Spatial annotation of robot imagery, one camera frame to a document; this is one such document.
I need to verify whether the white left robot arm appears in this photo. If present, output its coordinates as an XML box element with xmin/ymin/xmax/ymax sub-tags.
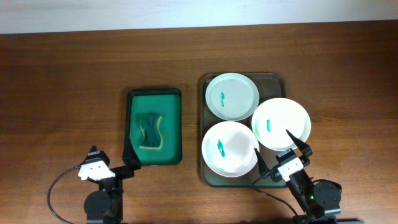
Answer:
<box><xmin>78</xmin><ymin>141</ymin><xmax>141</xmax><ymax>223</ymax></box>

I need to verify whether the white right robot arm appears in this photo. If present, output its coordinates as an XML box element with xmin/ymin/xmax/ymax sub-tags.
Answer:
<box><xmin>251</xmin><ymin>131</ymin><xmax>342</xmax><ymax>223</ymax></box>

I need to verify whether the green plastic tray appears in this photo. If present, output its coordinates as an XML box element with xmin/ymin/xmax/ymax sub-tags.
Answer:
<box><xmin>123</xmin><ymin>88</ymin><xmax>182</xmax><ymax>166</ymax></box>

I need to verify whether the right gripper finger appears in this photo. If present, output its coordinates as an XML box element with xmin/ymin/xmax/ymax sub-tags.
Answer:
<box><xmin>254</xmin><ymin>148</ymin><xmax>270</xmax><ymax>179</ymax></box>
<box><xmin>286</xmin><ymin>129</ymin><xmax>312</xmax><ymax>156</ymax></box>

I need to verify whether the white plate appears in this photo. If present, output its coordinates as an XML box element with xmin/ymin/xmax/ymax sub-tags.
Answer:
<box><xmin>201</xmin><ymin>121</ymin><xmax>259</xmax><ymax>178</ymax></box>
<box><xmin>251</xmin><ymin>98</ymin><xmax>312</xmax><ymax>151</ymax></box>

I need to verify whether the green yellow sponge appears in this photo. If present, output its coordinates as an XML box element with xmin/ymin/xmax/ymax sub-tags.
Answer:
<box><xmin>139</xmin><ymin>113</ymin><xmax>164</xmax><ymax>151</ymax></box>

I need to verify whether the grey plate with stain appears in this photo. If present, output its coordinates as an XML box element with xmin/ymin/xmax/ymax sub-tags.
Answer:
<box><xmin>205</xmin><ymin>73</ymin><xmax>259</xmax><ymax>121</ymax></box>

